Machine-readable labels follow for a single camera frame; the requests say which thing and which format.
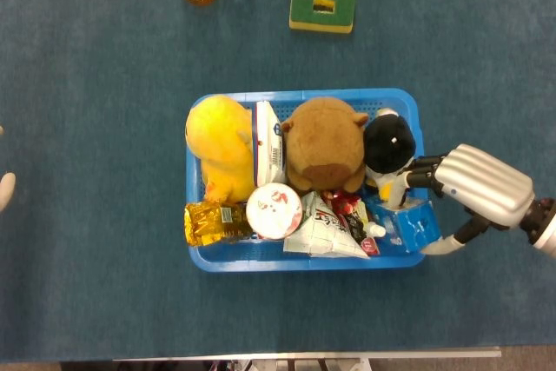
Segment red grape jelly pouch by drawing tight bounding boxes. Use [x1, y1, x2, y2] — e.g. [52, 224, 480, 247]
[329, 190, 387, 257]

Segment metal table edge strip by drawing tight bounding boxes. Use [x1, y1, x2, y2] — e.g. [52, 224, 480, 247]
[112, 347, 503, 361]

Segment blue felt table cover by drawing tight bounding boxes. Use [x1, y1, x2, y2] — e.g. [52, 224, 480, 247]
[0, 0, 556, 363]

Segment green Pringles can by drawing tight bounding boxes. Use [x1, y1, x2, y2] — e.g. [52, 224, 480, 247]
[245, 182, 304, 241]

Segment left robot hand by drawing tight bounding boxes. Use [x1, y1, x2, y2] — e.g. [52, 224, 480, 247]
[0, 125, 17, 212]

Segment white triangular snack packet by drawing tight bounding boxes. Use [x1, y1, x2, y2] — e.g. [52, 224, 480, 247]
[282, 190, 370, 260]

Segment white blue snack bag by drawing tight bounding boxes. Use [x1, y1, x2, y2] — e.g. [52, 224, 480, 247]
[253, 101, 288, 188]

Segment green yellow sponge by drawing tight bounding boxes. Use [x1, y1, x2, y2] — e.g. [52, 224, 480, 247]
[288, 0, 357, 35]

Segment blue Oreo cookie box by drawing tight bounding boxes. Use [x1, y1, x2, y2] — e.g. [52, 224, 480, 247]
[371, 196, 442, 255]

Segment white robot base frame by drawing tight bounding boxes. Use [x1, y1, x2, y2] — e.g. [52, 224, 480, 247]
[208, 357, 370, 371]

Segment blue plastic basket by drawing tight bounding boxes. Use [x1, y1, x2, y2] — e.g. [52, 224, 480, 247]
[186, 88, 429, 274]

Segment black white penguin plush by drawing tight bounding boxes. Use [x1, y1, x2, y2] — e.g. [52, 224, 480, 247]
[362, 109, 418, 207]

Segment gold foil snack package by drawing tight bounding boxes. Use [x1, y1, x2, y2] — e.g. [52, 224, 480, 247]
[182, 201, 254, 247]

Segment brown capybara plush toy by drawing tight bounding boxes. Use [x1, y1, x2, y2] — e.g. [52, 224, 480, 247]
[281, 96, 370, 194]

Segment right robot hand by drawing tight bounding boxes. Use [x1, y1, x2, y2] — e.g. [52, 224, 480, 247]
[393, 143, 535, 257]

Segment yellow duck plush toy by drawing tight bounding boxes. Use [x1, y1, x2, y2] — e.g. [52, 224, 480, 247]
[185, 95, 257, 205]

